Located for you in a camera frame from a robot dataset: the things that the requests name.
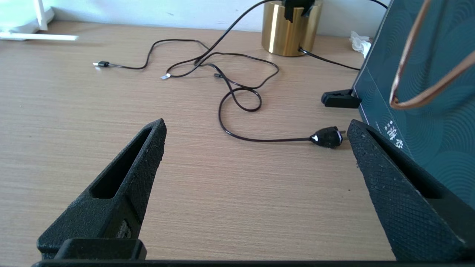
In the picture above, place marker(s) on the crumpled white tissue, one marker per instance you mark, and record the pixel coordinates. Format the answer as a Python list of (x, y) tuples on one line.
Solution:
[(360, 41)]

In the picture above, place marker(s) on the dark monitor screen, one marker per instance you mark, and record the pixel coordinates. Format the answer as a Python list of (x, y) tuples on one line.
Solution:
[(438, 148)]

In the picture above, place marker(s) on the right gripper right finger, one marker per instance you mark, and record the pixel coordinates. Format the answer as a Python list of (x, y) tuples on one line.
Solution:
[(408, 211)]

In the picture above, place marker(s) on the black plastic clip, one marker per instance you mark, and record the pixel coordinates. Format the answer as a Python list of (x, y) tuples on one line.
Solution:
[(339, 98)]

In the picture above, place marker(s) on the brass desk lamp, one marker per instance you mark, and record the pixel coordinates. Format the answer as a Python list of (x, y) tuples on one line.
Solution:
[(285, 37)]

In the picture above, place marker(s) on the white wifi router with antennas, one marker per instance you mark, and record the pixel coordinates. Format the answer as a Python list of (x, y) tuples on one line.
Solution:
[(22, 18)]

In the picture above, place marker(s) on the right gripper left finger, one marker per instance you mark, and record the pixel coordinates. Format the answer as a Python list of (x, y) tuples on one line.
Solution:
[(111, 207)]

